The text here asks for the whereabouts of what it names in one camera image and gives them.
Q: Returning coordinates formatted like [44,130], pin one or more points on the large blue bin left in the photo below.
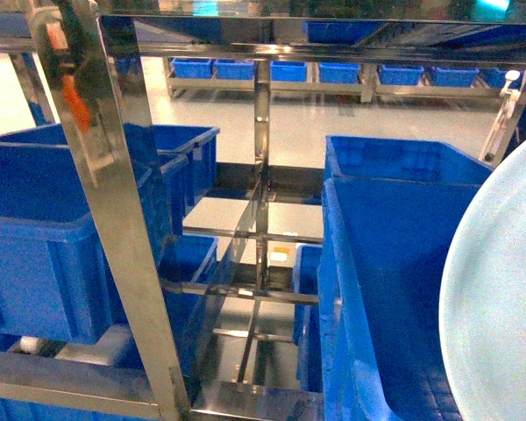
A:
[55,281]

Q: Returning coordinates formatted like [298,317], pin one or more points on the large blue bin right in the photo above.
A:
[390,210]

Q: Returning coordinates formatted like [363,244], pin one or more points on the large blue bin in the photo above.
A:
[390,210]
[55,281]

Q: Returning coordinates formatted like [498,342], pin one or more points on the stainless steel shelf cart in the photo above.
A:
[105,117]

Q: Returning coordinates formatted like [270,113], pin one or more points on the light blue oval tray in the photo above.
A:
[482,306]

